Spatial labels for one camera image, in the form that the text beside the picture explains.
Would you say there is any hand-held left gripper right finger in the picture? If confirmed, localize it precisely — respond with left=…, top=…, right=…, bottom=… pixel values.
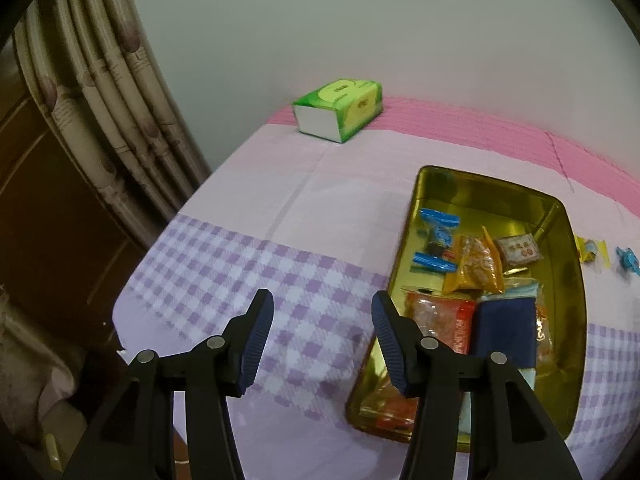
left=371, top=291, right=583, bottom=480

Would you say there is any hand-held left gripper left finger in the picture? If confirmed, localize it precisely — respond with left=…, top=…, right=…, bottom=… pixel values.
left=62, top=288, right=275, bottom=480

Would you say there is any red snack packet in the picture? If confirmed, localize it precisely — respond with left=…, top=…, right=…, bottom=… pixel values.
left=367, top=286, right=477, bottom=433

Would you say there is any orange yellow snack packet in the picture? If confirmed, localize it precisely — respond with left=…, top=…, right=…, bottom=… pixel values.
left=442, top=226, right=506, bottom=295

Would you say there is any navy and pale blue packet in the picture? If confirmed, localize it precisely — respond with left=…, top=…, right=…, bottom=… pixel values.
left=462, top=280, right=541, bottom=436

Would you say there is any clear packet with blue ends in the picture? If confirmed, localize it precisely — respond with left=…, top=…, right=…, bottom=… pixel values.
left=412, top=208, right=460, bottom=275

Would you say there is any clear packet with red print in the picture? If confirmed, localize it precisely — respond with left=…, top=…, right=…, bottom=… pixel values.
left=532, top=300, right=557, bottom=377

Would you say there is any small grey snack packet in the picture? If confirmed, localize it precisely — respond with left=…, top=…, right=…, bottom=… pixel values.
left=495, top=234, right=543, bottom=271

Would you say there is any gold metal tin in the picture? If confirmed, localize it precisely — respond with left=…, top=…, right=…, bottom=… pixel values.
left=345, top=165, right=588, bottom=453

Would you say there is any pink purple checked cloth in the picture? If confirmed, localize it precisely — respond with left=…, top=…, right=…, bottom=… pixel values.
left=112, top=96, right=640, bottom=480

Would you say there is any yellow candy packet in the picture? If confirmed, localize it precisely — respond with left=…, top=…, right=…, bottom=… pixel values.
left=574, top=236, right=608, bottom=267

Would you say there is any beige crumpled cloth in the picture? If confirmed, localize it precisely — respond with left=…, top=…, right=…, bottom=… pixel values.
left=0, top=290, right=86, bottom=441

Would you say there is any brown wooden cabinet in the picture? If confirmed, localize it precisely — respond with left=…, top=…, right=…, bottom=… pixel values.
left=0, top=75, right=151, bottom=341

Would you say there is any green tissue pack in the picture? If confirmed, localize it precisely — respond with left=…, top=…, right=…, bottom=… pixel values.
left=292, top=79, right=383, bottom=144

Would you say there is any small blue candy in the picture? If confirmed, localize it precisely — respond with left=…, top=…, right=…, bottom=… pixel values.
left=615, top=246, right=640, bottom=276

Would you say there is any beige patterned curtain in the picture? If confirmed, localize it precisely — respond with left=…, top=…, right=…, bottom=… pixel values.
left=12, top=0, right=213, bottom=251

